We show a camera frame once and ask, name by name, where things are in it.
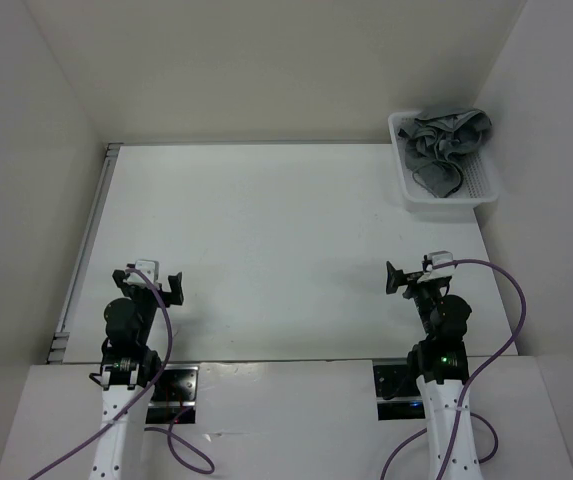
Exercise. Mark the grey shorts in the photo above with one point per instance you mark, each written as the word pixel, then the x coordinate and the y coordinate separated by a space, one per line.
pixel 438 140

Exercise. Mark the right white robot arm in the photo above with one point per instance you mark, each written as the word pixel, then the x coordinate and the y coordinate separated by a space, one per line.
pixel 438 365

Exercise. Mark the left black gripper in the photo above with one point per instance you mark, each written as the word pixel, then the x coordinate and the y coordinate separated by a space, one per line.
pixel 175 287

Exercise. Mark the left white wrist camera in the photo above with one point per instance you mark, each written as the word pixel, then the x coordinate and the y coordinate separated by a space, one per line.
pixel 149 268

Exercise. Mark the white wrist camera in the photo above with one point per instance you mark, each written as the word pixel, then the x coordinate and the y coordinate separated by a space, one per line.
pixel 435 259
pixel 149 268

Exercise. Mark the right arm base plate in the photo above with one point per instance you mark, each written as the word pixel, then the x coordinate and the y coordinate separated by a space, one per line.
pixel 397 396

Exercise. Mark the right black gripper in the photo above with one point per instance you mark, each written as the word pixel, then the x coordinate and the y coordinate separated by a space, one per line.
pixel 398 277

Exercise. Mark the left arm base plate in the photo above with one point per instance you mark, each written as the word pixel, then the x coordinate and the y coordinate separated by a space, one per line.
pixel 174 396

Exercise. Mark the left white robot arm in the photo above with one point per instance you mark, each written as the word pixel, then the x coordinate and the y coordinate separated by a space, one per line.
pixel 130 368

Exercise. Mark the white plastic basket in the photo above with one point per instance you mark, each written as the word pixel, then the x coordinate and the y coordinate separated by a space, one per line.
pixel 480 183

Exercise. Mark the aluminium table edge rail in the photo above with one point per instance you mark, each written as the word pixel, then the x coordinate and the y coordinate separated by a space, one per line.
pixel 59 341

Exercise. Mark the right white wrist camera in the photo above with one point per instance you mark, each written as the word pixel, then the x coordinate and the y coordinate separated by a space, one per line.
pixel 435 259

